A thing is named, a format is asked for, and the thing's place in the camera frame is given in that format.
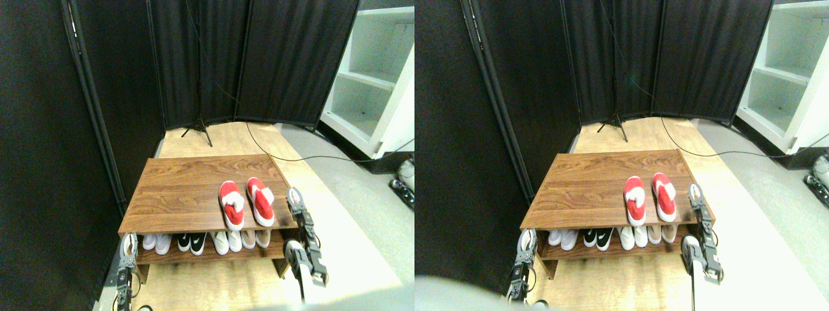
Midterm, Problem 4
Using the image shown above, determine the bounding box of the red shoe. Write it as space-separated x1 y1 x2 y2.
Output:
652 172 677 223
247 177 275 227
219 181 245 231
623 176 648 227

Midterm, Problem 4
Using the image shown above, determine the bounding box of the grey curtain foot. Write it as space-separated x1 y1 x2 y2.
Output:
102 253 124 292

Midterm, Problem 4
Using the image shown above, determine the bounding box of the brown shoe rack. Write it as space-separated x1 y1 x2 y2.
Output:
520 149 716 280
118 154 313 279

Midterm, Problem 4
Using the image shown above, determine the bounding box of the grey machine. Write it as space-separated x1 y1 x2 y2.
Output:
389 157 415 211
803 154 829 209

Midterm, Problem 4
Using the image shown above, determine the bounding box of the black stand foot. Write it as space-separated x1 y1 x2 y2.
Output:
596 115 628 143
181 119 213 147

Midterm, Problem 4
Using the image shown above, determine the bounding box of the white shelf unit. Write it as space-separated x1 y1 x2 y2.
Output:
320 6 415 159
736 0 829 154

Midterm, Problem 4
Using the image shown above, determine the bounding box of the black curtain pole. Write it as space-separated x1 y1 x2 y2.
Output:
459 0 528 211
60 0 127 218

